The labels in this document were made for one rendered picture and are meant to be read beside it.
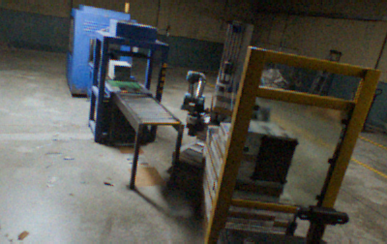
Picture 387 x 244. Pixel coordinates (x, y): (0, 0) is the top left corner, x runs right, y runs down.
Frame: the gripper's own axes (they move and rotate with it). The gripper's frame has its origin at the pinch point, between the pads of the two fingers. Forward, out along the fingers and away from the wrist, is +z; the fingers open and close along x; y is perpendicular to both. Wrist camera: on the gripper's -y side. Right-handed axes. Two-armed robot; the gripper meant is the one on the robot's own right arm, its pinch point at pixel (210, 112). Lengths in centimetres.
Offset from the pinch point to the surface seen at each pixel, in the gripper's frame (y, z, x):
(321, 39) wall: 363, 419, 609
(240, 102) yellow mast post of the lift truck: -11, -12, -188
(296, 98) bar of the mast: -4, 19, -188
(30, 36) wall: 233, -520, 710
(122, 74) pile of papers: 60, -131, 170
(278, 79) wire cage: 219, 311, 663
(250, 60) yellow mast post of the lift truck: 10, -12, -196
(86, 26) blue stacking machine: 160, -228, 271
